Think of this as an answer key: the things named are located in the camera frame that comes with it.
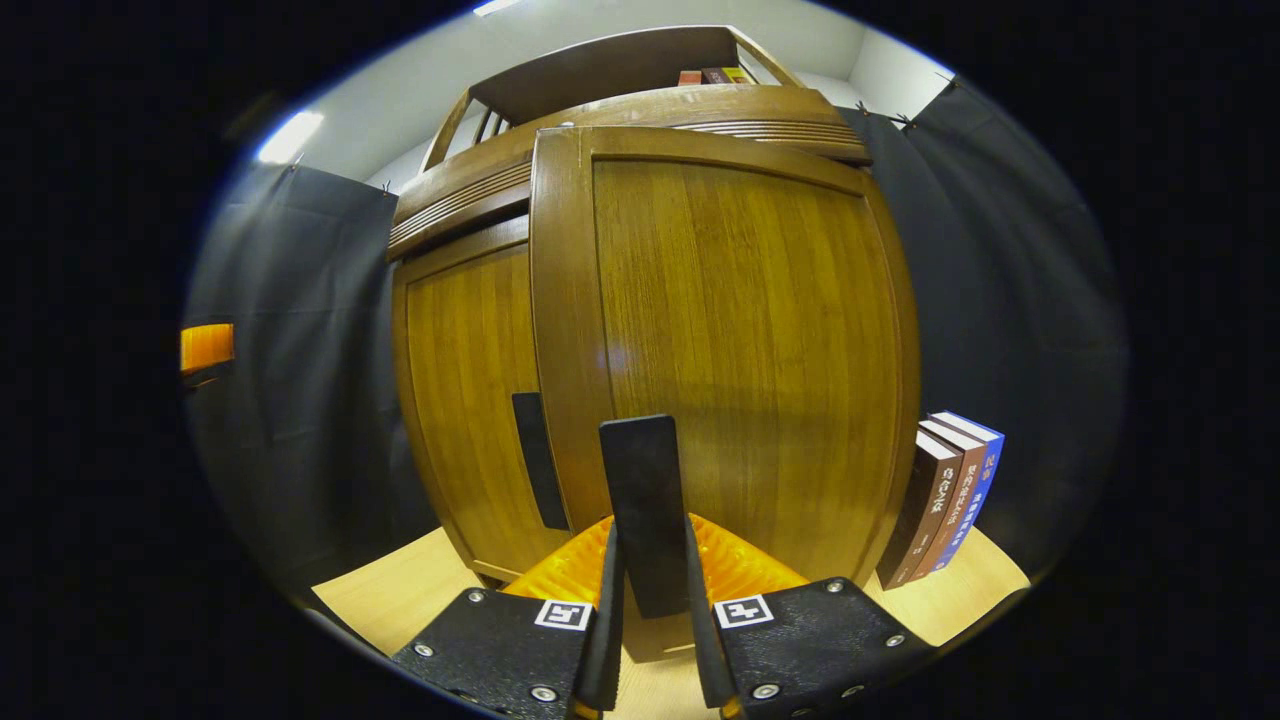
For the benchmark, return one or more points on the dark brown book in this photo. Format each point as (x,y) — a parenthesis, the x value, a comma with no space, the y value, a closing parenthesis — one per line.
(920,510)

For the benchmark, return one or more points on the large ceiling light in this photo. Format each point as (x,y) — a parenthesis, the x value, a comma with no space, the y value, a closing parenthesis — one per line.
(495,6)

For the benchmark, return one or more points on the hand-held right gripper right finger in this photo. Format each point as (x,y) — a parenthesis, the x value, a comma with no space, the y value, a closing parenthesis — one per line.
(702,640)

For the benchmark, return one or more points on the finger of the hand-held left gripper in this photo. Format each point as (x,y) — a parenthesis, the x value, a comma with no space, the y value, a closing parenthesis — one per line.
(207,348)

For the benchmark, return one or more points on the wooden cabinet door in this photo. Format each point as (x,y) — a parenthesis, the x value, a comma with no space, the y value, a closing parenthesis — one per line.
(740,350)
(465,400)

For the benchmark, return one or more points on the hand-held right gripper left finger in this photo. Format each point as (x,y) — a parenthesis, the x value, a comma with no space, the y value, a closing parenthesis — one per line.
(603,640)

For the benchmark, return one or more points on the wooden drawer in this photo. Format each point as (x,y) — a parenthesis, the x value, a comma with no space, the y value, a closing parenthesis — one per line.
(700,105)

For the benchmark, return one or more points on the dark red book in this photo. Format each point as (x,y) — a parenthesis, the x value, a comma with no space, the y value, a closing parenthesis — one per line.
(714,75)

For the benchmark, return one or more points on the black backdrop cloth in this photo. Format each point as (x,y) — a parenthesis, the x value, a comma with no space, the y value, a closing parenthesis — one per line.
(1000,300)

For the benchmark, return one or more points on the blue book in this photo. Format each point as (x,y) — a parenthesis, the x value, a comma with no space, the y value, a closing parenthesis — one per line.
(982,480)

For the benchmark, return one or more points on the small ceiling light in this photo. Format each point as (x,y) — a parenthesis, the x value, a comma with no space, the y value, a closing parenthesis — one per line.
(290,137)

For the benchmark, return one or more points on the wooden double-door shoe cabinet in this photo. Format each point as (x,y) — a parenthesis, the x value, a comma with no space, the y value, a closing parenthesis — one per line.
(600,70)

